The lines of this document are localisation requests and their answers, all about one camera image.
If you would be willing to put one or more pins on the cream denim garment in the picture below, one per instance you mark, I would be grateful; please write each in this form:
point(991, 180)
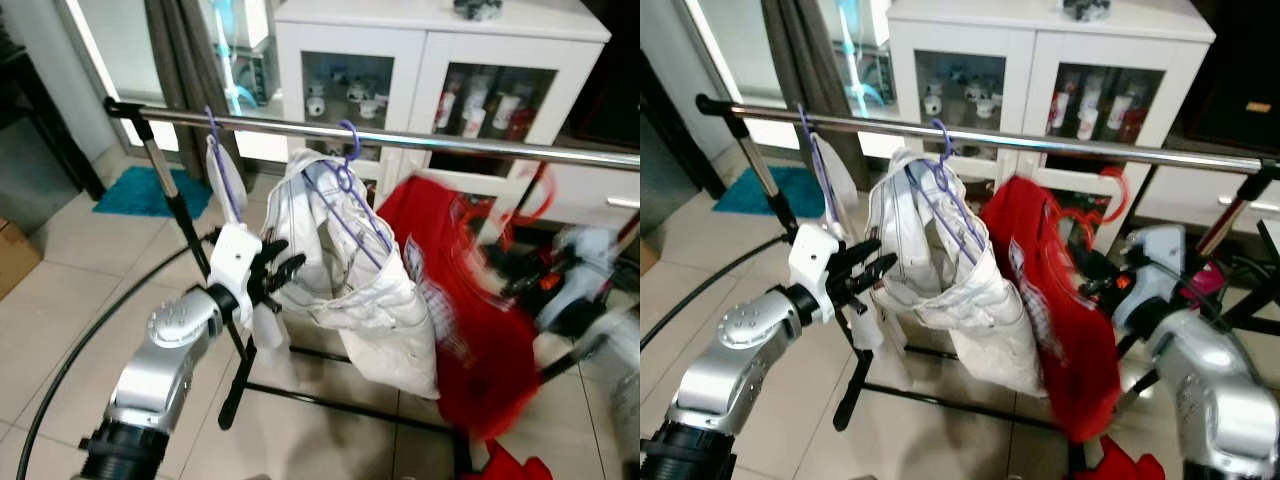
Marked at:
point(990, 320)
point(390, 320)

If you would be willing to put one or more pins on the grey curtain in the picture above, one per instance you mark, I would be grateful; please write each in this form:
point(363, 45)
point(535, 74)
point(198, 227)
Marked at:
point(180, 60)
point(800, 60)

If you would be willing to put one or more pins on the cardboard box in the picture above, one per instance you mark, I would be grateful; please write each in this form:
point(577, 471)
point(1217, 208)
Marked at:
point(15, 260)

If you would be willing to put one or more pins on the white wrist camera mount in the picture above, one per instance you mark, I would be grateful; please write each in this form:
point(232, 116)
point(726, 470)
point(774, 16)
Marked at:
point(232, 255)
point(812, 255)
point(1150, 265)
point(590, 255)

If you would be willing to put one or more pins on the silver rail clothes rack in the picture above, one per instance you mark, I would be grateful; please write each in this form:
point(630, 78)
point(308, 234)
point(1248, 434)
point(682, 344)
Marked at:
point(460, 142)
point(1050, 140)

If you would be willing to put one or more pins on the teal rug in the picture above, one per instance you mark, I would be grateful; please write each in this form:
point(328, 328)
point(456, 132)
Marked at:
point(755, 192)
point(150, 192)

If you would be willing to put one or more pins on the white framed glass door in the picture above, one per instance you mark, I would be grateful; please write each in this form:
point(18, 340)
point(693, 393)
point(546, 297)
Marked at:
point(730, 40)
point(110, 40)

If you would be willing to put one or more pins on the dark wooden cabinet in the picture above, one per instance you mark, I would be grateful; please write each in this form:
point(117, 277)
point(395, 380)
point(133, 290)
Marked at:
point(610, 80)
point(1240, 70)

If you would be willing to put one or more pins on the red cloth heap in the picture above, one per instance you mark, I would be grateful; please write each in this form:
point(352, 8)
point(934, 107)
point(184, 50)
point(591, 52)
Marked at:
point(1120, 462)
point(520, 465)

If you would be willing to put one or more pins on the white sleeveless top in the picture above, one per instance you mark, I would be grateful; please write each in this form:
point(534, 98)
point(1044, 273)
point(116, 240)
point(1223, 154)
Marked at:
point(222, 160)
point(845, 175)

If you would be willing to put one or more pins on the white glass door cabinet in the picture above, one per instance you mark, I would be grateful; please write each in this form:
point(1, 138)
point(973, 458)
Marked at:
point(420, 60)
point(1035, 60)

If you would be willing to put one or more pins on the red plastic hanger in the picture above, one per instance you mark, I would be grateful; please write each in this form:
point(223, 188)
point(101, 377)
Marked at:
point(1124, 195)
point(548, 200)

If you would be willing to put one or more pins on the black shelf unit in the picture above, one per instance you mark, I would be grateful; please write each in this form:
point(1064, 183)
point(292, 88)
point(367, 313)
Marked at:
point(40, 160)
point(665, 170)

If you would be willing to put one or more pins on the red printed shirt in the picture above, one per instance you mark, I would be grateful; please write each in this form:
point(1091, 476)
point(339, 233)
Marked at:
point(480, 350)
point(1080, 360)

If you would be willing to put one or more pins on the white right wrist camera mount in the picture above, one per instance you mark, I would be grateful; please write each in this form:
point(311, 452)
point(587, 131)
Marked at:
point(590, 255)
point(1150, 265)

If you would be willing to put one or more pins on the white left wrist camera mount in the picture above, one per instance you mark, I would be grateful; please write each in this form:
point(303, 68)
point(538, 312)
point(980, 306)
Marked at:
point(232, 255)
point(812, 255)

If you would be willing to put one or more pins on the magenta appliance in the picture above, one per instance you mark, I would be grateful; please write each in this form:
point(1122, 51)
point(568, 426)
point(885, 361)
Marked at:
point(1210, 278)

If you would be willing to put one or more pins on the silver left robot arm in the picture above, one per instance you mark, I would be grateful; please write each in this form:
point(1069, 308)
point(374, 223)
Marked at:
point(165, 335)
point(745, 335)

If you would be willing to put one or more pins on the white low drawer unit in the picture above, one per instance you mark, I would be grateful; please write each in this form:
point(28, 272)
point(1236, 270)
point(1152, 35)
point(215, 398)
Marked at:
point(1180, 205)
point(600, 205)

